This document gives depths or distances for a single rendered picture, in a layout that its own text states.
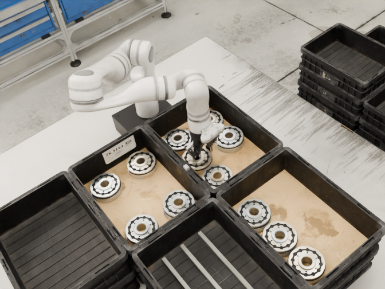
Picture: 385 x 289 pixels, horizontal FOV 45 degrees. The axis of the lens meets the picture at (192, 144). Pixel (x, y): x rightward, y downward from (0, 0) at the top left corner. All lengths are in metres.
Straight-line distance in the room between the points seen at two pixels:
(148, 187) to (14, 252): 0.46
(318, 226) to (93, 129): 1.02
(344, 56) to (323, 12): 1.23
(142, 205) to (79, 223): 0.21
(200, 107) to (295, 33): 2.23
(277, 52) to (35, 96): 1.70
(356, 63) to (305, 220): 1.25
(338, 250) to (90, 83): 0.85
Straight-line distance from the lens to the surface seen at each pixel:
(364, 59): 2.58
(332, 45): 2.65
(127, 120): 1.87
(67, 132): 2.03
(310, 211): 1.50
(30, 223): 1.63
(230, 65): 2.18
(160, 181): 1.59
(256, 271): 1.39
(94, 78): 1.31
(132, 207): 1.55
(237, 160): 1.61
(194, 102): 1.37
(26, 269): 1.55
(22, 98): 3.43
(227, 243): 1.44
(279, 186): 1.55
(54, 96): 3.35
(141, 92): 1.33
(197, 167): 1.57
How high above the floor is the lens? 2.08
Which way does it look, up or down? 48 degrees down
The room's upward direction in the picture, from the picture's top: 9 degrees counter-clockwise
